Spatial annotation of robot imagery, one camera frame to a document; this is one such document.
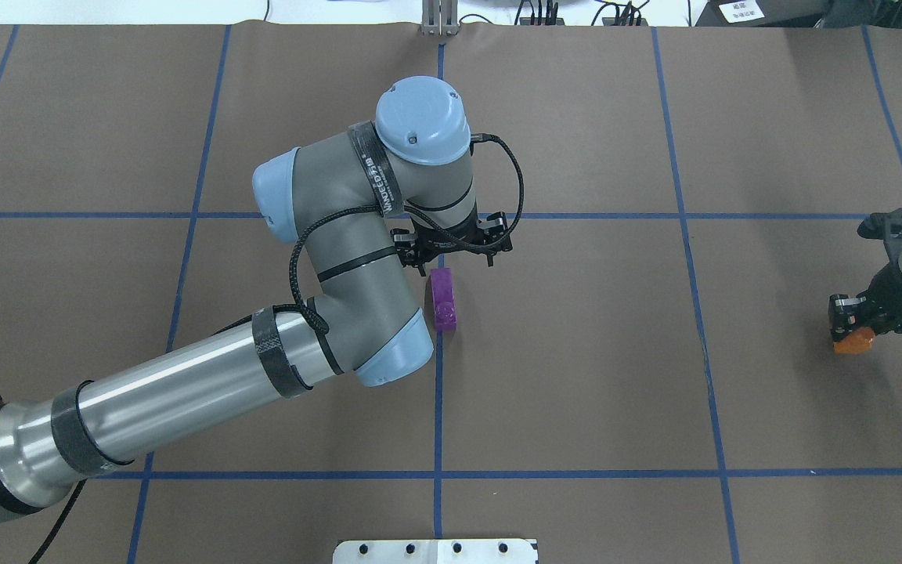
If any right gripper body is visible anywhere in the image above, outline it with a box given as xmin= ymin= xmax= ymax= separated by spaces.
xmin=829 ymin=208 xmax=902 ymax=343

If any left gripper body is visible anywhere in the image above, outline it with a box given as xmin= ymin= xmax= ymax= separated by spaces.
xmin=390 ymin=211 xmax=514 ymax=277

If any orange trapezoid block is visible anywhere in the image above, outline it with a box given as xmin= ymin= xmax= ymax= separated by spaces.
xmin=832 ymin=326 xmax=876 ymax=356

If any purple trapezoid block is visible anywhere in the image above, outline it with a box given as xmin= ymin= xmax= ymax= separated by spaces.
xmin=430 ymin=267 xmax=458 ymax=333

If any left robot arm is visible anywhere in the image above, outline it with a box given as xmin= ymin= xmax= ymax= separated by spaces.
xmin=0 ymin=76 xmax=517 ymax=522

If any aluminium frame post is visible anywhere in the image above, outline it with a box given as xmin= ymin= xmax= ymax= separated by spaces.
xmin=419 ymin=0 xmax=461 ymax=37

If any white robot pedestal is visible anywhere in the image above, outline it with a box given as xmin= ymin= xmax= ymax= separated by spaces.
xmin=330 ymin=537 xmax=540 ymax=563

